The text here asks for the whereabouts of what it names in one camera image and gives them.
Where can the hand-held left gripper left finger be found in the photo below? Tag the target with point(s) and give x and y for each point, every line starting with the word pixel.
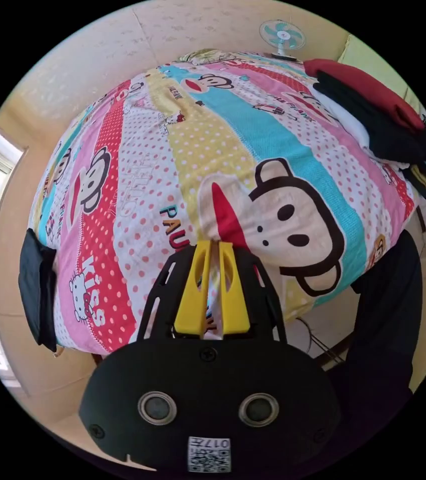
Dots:
pixel 194 300

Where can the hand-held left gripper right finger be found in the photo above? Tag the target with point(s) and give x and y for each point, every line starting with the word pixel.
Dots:
pixel 233 303

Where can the person's body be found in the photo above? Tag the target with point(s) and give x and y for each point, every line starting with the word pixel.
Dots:
pixel 385 318

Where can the pile of clothes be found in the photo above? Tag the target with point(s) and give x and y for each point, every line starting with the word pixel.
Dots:
pixel 378 112

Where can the bed with cartoon printed sheet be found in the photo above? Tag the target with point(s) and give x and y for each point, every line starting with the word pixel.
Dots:
pixel 212 150

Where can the black folded garment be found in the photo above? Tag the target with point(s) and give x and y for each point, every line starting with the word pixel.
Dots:
pixel 38 285

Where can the yellow patterned pillow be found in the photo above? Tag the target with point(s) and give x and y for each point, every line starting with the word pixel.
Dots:
pixel 207 56

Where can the white and teal fan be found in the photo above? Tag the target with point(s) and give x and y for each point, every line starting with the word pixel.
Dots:
pixel 283 35

